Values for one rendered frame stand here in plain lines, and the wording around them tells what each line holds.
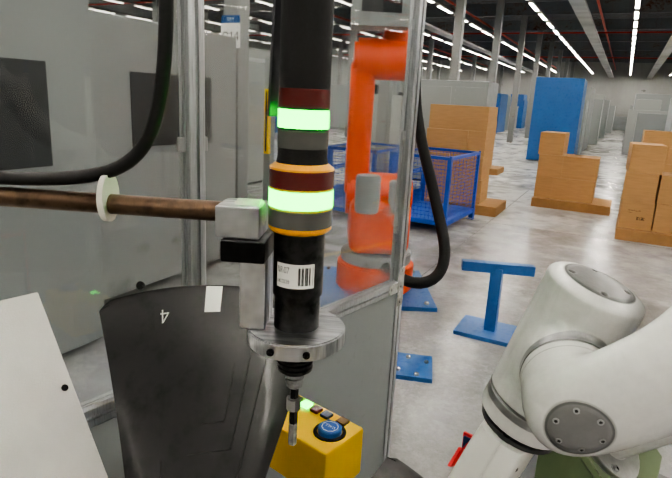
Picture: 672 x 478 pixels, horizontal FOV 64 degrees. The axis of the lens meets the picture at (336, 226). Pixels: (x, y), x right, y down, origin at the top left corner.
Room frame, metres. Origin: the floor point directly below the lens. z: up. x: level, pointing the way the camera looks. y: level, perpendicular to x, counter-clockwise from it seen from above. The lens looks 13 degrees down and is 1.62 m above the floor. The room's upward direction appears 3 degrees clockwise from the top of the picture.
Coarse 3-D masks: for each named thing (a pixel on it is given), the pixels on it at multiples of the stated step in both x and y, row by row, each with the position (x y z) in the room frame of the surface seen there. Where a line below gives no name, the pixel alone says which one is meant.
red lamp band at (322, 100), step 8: (280, 88) 0.35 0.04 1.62; (288, 88) 0.34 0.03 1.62; (296, 88) 0.34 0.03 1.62; (304, 88) 0.34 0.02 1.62; (280, 96) 0.35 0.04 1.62; (288, 96) 0.34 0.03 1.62; (296, 96) 0.34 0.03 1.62; (304, 96) 0.34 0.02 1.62; (312, 96) 0.34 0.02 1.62; (320, 96) 0.34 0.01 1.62; (328, 96) 0.35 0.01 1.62; (280, 104) 0.35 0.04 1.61; (288, 104) 0.34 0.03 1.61; (296, 104) 0.34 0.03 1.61; (304, 104) 0.34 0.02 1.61; (312, 104) 0.34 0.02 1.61; (320, 104) 0.34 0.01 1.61; (328, 104) 0.35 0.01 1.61
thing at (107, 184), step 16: (160, 0) 0.36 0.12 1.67; (160, 16) 0.36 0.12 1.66; (160, 32) 0.36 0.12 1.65; (160, 48) 0.36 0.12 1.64; (160, 64) 0.36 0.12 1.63; (160, 80) 0.36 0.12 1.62; (160, 96) 0.36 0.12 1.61; (160, 112) 0.36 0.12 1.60; (144, 144) 0.36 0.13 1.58; (128, 160) 0.36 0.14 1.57; (0, 176) 0.37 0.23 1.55; (16, 176) 0.37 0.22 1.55; (32, 176) 0.37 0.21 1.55; (48, 176) 0.36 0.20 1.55; (64, 176) 0.36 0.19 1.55; (80, 176) 0.36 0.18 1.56; (96, 176) 0.36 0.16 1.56; (112, 176) 0.36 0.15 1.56; (96, 192) 0.35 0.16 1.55; (112, 192) 0.37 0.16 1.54
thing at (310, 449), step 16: (288, 416) 0.83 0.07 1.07; (304, 416) 0.83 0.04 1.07; (336, 416) 0.84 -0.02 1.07; (304, 432) 0.79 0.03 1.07; (352, 432) 0.80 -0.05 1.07; (288, 448) 0.78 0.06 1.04; (304, 448) 0.76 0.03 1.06; (320, 448) 0.75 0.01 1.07; (336, 448) 0.75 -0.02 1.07; (352, 448) 0.79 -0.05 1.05; (272, 464) 0.81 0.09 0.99; (288, 464) 0.78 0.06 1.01; (304, 464) 0.76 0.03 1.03; (320, 464) 0.74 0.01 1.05; (336, 464) 0.75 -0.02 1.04; (352, 464) 0.79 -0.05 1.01
